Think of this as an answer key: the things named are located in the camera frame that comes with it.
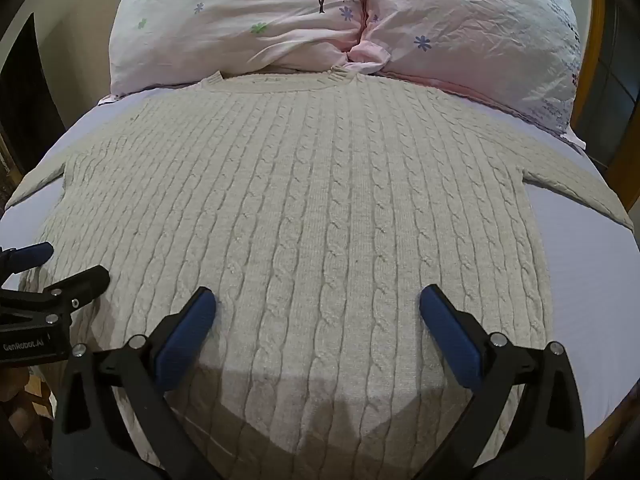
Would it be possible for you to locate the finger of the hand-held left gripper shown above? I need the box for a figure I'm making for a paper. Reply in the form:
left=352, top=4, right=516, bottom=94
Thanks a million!
left=0, top=266, right=111, bottom=332
left=0, top=242, right=55, bottom=276

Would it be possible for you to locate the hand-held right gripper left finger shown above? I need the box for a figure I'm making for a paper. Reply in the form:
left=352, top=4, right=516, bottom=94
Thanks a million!
left=53, top=286, right=221, bottom=480

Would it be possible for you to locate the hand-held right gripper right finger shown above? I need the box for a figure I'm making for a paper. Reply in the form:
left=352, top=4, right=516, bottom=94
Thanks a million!
left=419, top=284, right=587, bottom=480

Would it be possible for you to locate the cream cable-knit sweater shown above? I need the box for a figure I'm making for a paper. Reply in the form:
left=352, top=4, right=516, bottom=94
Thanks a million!
left=5, top=67, right=635, bottom=480

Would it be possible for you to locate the right floral pink pillow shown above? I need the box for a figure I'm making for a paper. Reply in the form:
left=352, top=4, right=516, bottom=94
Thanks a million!
left=98, top=0, right=587, bottom=150

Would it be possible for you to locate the wooden bed frame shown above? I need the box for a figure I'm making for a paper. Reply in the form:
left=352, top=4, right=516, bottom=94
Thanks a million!
left=570, top=0, right=640, bottom=216

